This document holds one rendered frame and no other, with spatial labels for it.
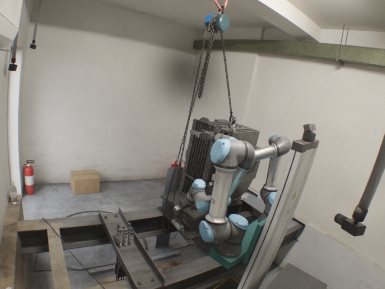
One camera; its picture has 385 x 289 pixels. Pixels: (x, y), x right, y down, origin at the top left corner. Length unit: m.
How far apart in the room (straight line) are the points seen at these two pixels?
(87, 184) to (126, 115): 1.28
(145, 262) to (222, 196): 0.89
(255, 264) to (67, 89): 3.26
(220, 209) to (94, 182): 2.86
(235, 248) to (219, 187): 0.40
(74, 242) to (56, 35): 2.71
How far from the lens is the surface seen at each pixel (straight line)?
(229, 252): 1.36
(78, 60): 3.69
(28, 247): 2.30
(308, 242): 2.90
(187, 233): 2.15
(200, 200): 1.36
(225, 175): 1.12
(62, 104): 3.73
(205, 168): 2.08
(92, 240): 2.32
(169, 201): 2.12
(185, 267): 1.84
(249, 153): 1.15
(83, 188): 3.81
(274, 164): 1.72
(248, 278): 1.56
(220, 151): 1.08
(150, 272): 1.74
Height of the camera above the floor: 1.96
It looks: 14 degrees down
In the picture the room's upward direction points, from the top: 12 degrees clockwise
